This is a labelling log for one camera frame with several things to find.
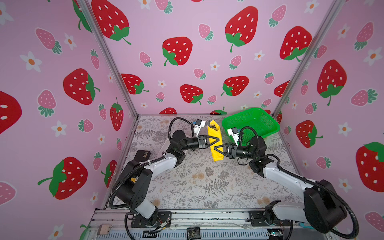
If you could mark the black box yellow label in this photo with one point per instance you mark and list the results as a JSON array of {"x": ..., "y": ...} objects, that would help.
[{"x": 142, "y": 156}]

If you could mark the aluminium frame rail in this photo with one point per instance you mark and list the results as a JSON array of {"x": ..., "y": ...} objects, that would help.
[{"x": 214, "y": 224}]

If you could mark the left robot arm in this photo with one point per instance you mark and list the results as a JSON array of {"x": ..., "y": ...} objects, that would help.
[{"x": 130, "y": 190}]

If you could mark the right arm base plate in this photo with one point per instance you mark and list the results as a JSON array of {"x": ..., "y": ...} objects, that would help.
[{"x": 260, "y": 218}]

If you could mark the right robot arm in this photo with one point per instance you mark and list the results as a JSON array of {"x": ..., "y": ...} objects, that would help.
[{"x": 322, "y": 207}]

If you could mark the yellow paper napkin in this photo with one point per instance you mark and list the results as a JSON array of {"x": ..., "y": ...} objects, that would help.
[{"x": 215, "y": 138}]

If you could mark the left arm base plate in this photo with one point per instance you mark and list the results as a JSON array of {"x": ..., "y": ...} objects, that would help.
[{"x": 156, "y": 220}]

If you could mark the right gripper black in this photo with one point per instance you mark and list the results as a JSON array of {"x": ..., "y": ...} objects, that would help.
[{"x": 231, "y": 151}]

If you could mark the beige small box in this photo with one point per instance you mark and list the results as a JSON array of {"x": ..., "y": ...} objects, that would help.
[{"x": 104, "y": 229}]

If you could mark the green plastic basket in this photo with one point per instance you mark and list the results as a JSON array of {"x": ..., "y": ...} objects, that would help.
[{"x": 256, "y": 118}]

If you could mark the white rectangular tray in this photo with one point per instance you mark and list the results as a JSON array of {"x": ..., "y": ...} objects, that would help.
[{"x": 165, "y": 146}]

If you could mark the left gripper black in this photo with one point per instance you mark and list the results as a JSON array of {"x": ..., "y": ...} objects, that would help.
[{"x": 200, "y": 143}]

